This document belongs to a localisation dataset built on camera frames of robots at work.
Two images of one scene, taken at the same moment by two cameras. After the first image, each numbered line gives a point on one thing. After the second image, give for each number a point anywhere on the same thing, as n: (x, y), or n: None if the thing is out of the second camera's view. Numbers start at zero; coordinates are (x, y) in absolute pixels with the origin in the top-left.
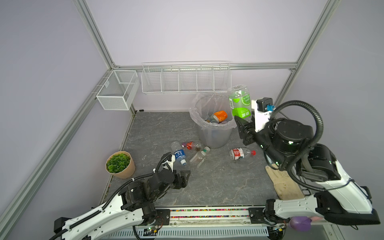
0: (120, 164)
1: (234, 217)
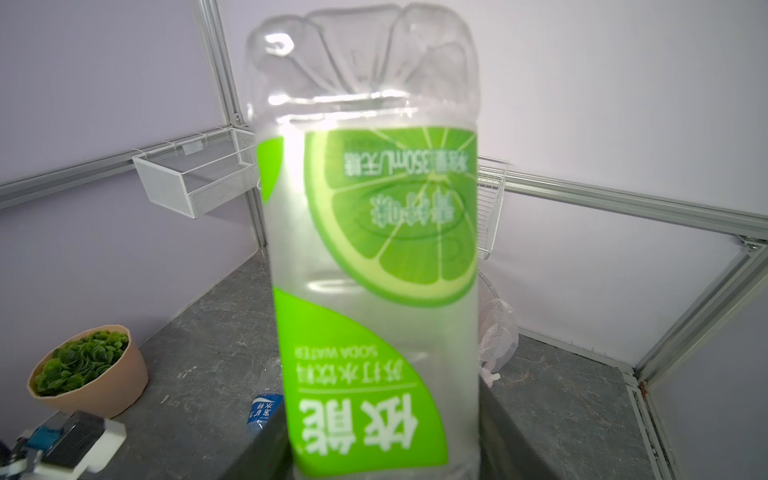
0: (99, 371)
1: None
